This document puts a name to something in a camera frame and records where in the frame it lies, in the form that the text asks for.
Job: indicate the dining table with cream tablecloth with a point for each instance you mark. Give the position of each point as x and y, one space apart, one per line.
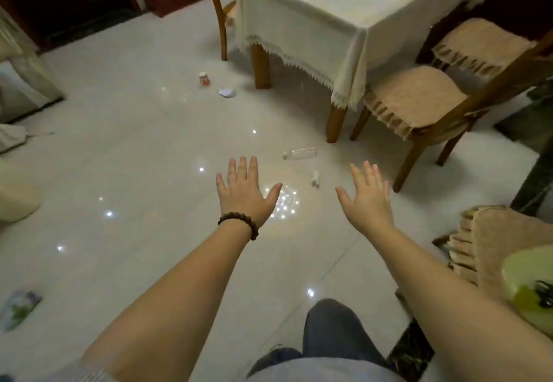
324 18

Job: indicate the cream fabric sofa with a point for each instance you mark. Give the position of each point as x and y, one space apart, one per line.
26 83

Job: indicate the red paper cup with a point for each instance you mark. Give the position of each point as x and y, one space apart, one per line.
204 80

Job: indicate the person's right forearm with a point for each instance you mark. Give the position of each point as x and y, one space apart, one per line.
453 299

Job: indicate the white crumpled cloth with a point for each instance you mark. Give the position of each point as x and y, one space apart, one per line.
13 137

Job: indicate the white wrapper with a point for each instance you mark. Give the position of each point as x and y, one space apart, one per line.
227 92

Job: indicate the white tissue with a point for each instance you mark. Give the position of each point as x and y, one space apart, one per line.
315 180

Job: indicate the blue jeans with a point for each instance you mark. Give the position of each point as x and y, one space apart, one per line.
332 330

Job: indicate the person's left hand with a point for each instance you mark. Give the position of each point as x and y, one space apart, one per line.
242 196

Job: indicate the printed plastic packet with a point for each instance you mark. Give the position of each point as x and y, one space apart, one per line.
19 308

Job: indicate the clear plastic bottle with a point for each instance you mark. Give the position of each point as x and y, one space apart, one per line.
300 153

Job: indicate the person's left forearm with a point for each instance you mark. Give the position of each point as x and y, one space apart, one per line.
173 308

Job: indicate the grey shirt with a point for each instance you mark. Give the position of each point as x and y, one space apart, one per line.
324 373

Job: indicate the cream upholstered seat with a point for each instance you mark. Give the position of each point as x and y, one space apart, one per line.
17 191

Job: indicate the person's right hand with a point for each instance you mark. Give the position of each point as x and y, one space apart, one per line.
371 209

